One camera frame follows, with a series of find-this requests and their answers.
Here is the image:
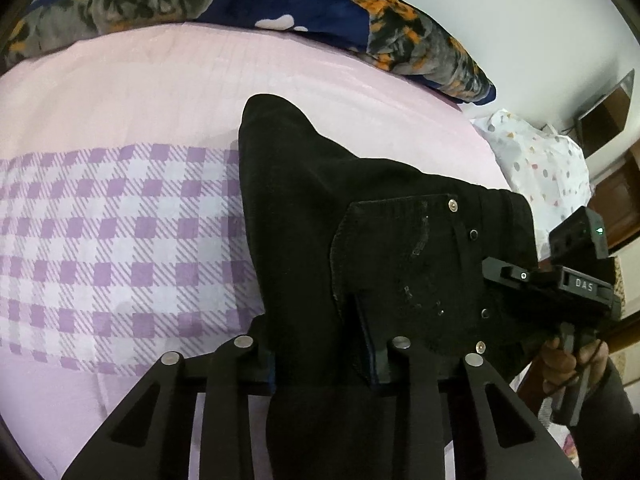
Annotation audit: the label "pink purple plaid bed sheet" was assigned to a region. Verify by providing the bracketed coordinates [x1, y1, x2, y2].
[0, 22, 582, 480]

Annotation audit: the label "brown wooden door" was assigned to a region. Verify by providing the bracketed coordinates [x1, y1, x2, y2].
[591, 154, 640, 252]

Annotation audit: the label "white dotted pillow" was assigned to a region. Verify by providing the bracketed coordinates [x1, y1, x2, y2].
[470, 109, 594, 257]

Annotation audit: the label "black pants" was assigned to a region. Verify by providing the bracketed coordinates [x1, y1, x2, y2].
[237, 92, 541, 480]

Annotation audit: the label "wooden bed frame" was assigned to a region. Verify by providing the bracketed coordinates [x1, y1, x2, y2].
[514, 367, 553, 428]

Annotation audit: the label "black television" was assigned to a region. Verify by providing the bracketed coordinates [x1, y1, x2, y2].
[575, 69, 637, 159]

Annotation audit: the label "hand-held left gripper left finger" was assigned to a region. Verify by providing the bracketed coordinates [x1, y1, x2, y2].
[60, 317, 278, 480]

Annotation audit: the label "person's right forearm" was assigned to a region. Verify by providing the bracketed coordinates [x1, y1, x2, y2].
[564, 360, 640, 480]

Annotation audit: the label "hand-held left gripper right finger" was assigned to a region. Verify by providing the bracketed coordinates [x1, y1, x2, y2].
[350, 294, 583, 480]

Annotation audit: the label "person's right hand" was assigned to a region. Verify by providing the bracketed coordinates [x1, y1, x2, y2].
[537, 335, 609, 402]

